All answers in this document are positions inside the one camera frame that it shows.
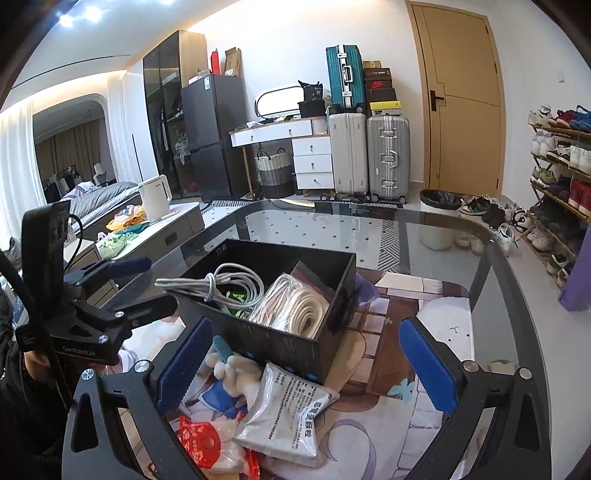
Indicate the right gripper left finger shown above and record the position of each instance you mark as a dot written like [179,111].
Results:
[95,443]

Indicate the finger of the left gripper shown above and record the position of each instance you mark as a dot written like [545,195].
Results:
[103,271]
[123,320]

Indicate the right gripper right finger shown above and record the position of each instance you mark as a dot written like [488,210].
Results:
[517,443]

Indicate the green printed plastic packet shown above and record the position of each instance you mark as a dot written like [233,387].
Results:
[234,304]

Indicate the left hand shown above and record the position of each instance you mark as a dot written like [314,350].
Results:
[37,367]

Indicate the grey side cabinet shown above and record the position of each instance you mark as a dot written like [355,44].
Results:
[157,240]

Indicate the red balloon glue packet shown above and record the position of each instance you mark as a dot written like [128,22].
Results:
[211,446]

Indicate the white electric kettle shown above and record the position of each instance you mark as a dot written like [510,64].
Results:
[156,196]

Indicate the white blue plush toy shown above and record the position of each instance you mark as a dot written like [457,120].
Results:
[236,381]

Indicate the anime print table mat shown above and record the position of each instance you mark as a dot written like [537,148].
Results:
[384,420]

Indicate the grey printed pouch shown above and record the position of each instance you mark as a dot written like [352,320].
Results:
[281,421]

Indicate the purple shopping bag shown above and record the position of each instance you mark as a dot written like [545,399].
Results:
[576,295]

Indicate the striped woven basket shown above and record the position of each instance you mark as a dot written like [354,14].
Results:
[275,173]

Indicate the black refrigerator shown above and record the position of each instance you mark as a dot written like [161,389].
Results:
[213,107]

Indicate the black cardboard box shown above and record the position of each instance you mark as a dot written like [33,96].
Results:
[302,299]

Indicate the white desk with drawers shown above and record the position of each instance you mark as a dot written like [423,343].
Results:
[310,145]

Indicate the oval black-framed mirror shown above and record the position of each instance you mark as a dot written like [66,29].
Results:
[280,102]

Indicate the black cat-ear bag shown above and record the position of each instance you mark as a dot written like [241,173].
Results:
[313,104]

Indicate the wooden shoe rack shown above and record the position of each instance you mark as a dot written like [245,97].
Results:
[560,181]

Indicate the white hard suitcase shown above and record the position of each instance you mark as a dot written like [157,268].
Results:
[348,135]

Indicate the silver aluminium suitcase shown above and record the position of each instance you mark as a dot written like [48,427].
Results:
[389,157]

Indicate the teal hard suitcase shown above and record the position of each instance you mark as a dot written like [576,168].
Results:
[345,66]

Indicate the stack of shoe boxes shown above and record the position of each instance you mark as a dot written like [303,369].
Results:
[381,95]

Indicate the wooden door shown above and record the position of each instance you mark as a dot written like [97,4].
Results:
[463,100]

